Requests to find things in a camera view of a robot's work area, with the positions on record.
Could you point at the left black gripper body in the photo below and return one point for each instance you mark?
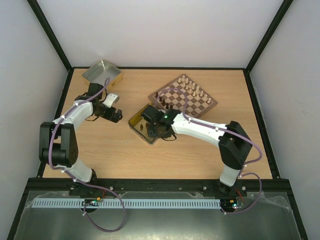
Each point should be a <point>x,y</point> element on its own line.
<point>101,113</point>

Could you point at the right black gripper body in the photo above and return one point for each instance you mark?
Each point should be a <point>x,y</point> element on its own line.
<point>152,130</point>

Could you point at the gold tin tray with pieces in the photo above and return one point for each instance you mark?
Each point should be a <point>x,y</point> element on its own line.
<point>135,122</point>

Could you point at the wooden chess board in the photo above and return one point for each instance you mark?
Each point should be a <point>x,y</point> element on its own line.
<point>183,94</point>

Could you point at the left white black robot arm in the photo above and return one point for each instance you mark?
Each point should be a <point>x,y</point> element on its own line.
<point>58,145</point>

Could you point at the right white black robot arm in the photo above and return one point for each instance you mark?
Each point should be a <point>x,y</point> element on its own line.
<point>231,140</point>

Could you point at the empty silver gold tin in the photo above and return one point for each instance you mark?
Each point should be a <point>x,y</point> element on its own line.
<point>100,71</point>

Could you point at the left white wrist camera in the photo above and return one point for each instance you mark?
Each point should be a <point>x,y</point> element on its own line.
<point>111,99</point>

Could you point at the grey slotted cable duct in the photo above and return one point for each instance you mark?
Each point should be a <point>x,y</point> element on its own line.
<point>73,203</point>

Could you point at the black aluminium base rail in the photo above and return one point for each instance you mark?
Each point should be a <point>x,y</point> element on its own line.
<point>206,187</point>

